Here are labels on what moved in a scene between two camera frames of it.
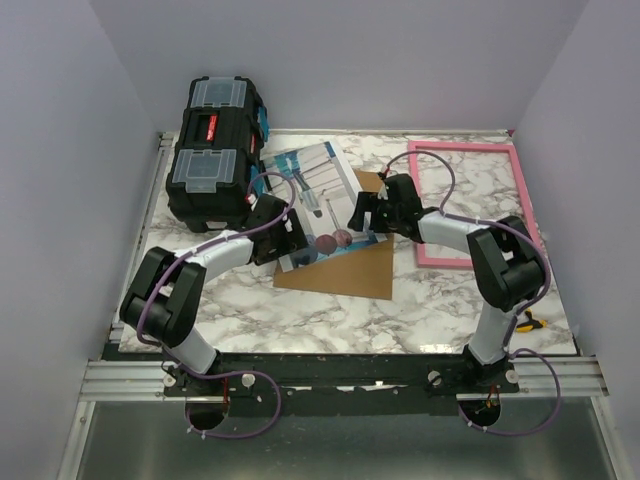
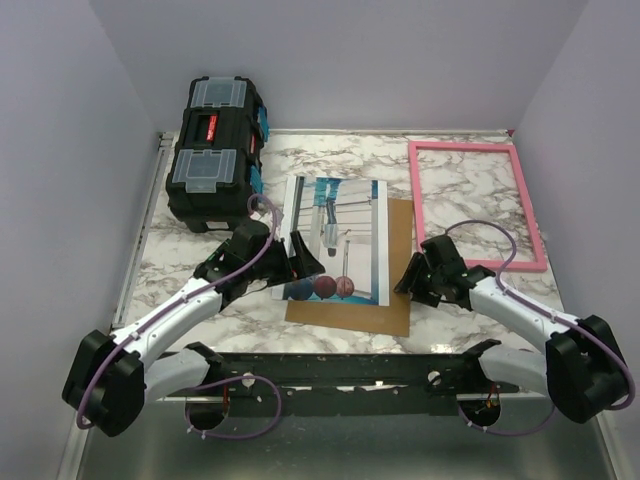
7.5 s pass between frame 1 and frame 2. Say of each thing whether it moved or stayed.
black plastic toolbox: stayed
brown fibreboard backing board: moved
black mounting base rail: stayed
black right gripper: moved
